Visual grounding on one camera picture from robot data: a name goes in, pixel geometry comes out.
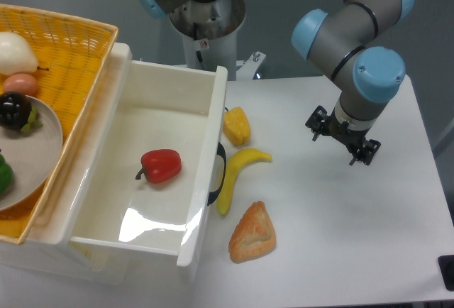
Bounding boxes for red toy bell pepper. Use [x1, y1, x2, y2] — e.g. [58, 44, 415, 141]
[135, 149, 182, 184]

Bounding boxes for black toy mangosteen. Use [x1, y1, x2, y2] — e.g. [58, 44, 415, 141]
[1, 91, 43, 133]

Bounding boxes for black corner object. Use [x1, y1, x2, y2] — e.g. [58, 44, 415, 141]
[438, 255, 454, 292]

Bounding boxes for yellow toy bell pepper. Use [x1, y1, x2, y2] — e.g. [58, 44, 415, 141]
[223, 106, 250, 146]

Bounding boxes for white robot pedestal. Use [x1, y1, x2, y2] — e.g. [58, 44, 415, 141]
[170, 0, 266, 81]

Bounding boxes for toy pastry turnover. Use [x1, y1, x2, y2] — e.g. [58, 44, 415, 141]
[228, 201, 277, 263]

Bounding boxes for white toy pear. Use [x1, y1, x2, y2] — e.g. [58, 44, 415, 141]
[0, 31, 49, 76]

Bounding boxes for white drawer cabinet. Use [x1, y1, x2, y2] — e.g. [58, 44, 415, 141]
[1, 43, 132, 285]

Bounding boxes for grey plate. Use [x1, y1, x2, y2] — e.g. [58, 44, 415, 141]
[1, 97, 63, 210]

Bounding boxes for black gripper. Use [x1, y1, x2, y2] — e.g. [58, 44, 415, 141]
[305, 106, 381, 165]

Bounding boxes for pink toy egg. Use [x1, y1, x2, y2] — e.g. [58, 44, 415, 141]
[3, 73, 38, 97]

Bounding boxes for green toy pepper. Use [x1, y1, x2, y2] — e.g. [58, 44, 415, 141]
[0, 154, 13, 194]

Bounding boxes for yellow woven basket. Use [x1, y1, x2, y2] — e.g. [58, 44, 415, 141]
[1, 4, 118, 244]

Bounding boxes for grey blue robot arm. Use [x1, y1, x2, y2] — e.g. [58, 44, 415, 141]
[138, 0, 414, 164]

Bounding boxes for yellow toy banana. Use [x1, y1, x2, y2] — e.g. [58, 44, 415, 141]
[216, 148, 272, 216]

